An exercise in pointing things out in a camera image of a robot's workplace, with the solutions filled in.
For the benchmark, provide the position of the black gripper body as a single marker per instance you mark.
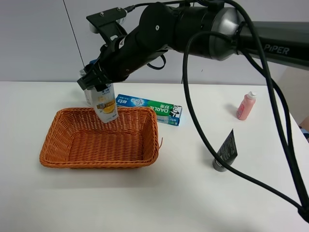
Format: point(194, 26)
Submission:
point(124, 53)

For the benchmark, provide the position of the black squeeze tube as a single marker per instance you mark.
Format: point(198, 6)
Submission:
point(227, 152)

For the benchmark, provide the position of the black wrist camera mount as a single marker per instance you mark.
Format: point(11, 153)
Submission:
point(106, 23)

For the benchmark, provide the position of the Darlie toothpaste box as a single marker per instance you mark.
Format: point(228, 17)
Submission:
point(166, 113)

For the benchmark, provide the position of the orange wicker basket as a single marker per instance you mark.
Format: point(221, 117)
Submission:
point(78, 139)

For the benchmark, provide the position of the white blue shampoo bottle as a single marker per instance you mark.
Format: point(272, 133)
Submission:
point(104, 104)

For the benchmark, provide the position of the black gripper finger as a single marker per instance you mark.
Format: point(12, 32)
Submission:
point(93, 79)

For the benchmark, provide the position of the pink bottle white cap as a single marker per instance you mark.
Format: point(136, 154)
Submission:
point(246, 105)

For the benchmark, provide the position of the clear bottle silver cap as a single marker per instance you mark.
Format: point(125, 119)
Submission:
point(87, 92)

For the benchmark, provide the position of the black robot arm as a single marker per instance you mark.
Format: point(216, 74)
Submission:
point(214, 29)

